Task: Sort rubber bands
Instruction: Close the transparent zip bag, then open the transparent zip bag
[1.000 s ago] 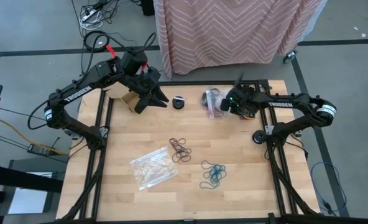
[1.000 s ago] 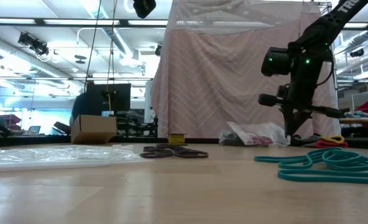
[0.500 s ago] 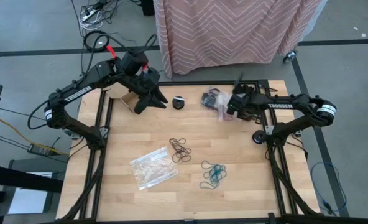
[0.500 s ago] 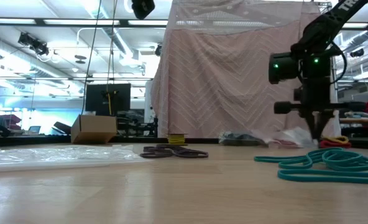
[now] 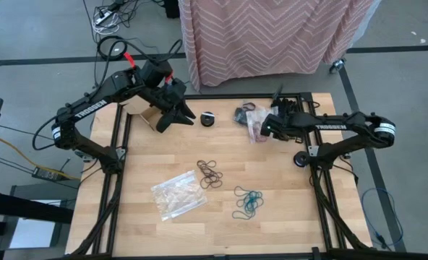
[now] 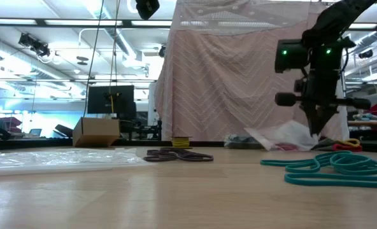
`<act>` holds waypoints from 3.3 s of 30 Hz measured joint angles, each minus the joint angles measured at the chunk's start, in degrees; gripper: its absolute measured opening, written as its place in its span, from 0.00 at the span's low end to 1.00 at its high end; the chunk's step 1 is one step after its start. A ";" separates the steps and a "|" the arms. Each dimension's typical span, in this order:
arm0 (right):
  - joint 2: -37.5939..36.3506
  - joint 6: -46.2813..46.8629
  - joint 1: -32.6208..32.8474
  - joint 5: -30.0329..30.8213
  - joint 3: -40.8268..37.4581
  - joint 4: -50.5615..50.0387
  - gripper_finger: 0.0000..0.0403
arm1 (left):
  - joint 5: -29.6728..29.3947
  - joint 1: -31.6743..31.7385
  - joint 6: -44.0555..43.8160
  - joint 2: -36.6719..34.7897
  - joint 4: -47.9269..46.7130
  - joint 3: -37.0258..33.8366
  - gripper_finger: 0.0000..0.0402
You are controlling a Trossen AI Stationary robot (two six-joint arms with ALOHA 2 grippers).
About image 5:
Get white power strip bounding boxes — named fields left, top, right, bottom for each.
left=94, top=9, right=114, bottom=25

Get small black roll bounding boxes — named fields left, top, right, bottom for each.
left=294, top=150, right=312, bottom=168

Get pink chevron cloth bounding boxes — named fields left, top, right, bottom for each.
left=178, top=0, right=381, bottom=92

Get yellow cable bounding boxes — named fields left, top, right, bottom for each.
left=0, top=134, right=82, bottom=181

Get black furniture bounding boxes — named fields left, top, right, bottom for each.
left=0, top=183, right=74, bottom=260

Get pile of thin brown rubber bands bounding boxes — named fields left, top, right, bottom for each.
left=196, top=160, right=224, bottom=190

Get stack of clear zipper bags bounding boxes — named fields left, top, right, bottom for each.
left=150, top=170, right=209, bottom=222

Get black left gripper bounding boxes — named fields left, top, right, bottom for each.
left=152, top=77, right=197, bottom=134

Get black work glove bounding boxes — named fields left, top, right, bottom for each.
left=270, top=96, right=299, bottom=113

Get wide black rubber band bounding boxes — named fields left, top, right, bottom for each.
left=234, top=102, right=257, bottom=126

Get blue floor cable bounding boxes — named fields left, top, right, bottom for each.
left=360, top=186, right=406, bottom=251

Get pile of teal rubber bands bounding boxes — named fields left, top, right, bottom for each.
left=231, top=186, right=265, bottom=221

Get white cable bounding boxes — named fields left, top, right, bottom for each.
left=92, top=9, right=122, bottom=36

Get caster wheel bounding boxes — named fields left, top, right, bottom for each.
left=328, top=57, right=346, bottom=75

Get black box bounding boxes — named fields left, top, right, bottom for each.
left=163, top=0, right=181, bottom=20

